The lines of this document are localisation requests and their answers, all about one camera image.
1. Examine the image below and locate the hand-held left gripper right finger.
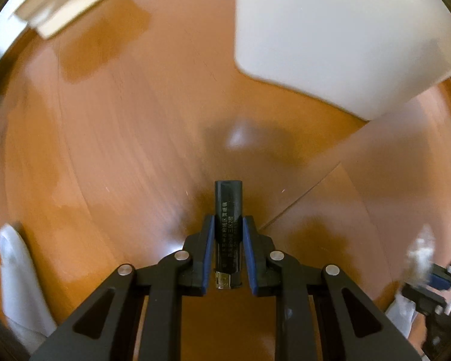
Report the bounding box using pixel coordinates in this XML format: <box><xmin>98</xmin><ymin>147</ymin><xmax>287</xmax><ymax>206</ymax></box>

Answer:
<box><xmin>243</xmin><ymin>215</ymin><xmax>423</xmax><ymax>361</ymax></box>

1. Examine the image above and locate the clear plastic item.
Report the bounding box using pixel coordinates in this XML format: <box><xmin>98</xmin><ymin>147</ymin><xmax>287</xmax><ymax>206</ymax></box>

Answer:
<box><xmin>407</xmin><ymin>226</ymin><xmax>437</xmax><ymax>285</ymax></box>

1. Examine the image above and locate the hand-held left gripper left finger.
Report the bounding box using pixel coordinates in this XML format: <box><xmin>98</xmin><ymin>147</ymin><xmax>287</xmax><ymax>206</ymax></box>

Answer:
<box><xmin>30</xmin><ymin>215</ymin><xmax>216</xmax><ymax>361</ymax></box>

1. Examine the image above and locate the white sock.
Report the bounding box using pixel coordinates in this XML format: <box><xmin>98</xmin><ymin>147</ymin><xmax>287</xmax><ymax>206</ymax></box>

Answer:
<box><xmin>0</xmin><ymin>224</ymin><xmax>58</xmax><ymax>351</ymax></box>
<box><xmin>384</xmin><ymin>292</ymin><xmax>418</xmax><ymax>343</ymax></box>

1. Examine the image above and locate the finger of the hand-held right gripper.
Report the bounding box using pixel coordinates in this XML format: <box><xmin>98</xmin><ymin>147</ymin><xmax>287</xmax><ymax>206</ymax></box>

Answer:
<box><xmin>402</xmin><ymin>284</ymin><xmax>449</xmax><ymax>314</ymax></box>
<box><xmin>429</xmin><ymin>255</ymin><xmax>451</xmax><ymax>291</ymax></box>

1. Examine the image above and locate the black printed lighter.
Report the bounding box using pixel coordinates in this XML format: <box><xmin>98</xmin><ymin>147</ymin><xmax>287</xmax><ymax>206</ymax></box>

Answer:
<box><xmin>214</xmin><ymin>180</ymin><xmax>244</xmax><ymax>291</ymax></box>

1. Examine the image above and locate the white square plastic bin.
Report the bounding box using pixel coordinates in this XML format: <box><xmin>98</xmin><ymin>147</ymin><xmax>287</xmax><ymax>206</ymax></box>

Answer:
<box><xmin>233</xmin><ymin>0</ymin><xmax>451</xmax><ymax>122</ymax></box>

